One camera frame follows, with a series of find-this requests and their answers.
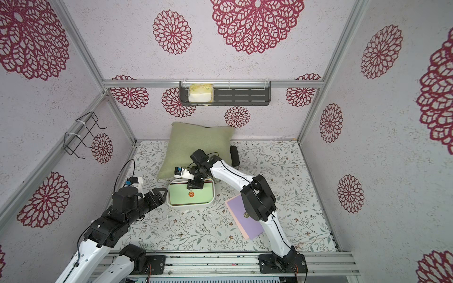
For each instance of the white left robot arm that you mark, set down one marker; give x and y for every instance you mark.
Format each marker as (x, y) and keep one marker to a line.
(89, 256)

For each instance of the aluminium front rail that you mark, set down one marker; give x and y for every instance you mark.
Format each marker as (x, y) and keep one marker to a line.
(238, 264)

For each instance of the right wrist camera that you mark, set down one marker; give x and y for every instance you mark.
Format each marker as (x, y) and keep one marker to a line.
(183, 173)

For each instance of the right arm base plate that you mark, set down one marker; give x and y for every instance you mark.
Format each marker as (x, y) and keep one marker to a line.
(271, 264)

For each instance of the black wire wall rack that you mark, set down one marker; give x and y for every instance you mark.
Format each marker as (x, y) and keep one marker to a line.
(73, 140)

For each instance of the lilac envelope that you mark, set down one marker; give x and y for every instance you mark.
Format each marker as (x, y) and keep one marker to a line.
(244, 219)

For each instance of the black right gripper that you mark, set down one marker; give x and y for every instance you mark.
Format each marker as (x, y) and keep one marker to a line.
(194, 178)

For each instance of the yellow white sponge block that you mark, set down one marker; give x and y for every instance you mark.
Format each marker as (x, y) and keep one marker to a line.
(201, 93)

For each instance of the small black cylinder object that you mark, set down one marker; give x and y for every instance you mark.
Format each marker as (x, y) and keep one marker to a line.
(235, 160)

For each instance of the red envelope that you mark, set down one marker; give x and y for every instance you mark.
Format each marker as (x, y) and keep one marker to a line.
(186, 181)

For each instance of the black wall shelf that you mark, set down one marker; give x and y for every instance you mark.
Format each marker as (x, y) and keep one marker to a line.
(231, 94)

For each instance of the green square pillow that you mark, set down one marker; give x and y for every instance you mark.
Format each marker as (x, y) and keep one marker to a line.
(186, 138)

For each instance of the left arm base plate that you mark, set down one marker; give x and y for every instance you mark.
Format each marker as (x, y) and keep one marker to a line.
(154, 265)

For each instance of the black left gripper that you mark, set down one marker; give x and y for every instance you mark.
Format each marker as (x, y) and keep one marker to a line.
(160, 199)

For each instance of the light green envelope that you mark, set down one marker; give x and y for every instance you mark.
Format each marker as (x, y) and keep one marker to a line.
(191, 194)

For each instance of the white plastic storage box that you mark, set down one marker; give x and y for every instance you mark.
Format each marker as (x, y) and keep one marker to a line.
(191, 198)

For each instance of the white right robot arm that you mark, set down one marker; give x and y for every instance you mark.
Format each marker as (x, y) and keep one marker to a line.
(258, 199)

